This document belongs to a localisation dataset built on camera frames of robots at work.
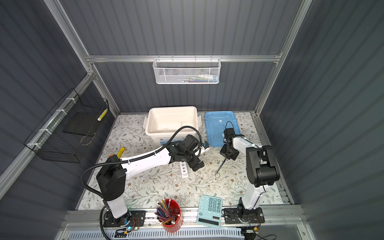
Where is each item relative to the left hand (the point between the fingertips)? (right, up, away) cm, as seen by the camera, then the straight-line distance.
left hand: (199, 158), depth 84 cm
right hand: (+18, -2, +12) cm, 22 cm away
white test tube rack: (-9, -7, +3) cm, 12 cm away
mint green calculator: (+5, -25, -10) cm, 27 cm away
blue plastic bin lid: (+13, +21, +28) cm, 38 cm away
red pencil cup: (-11, -21, -24) cm, 33 cm away
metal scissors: (+10, -10, +6) cm, 16 cm away
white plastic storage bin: (-27, +20, +23) cm, 41 cm away
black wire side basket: (-66, +23, -5) cm, 70 cm away
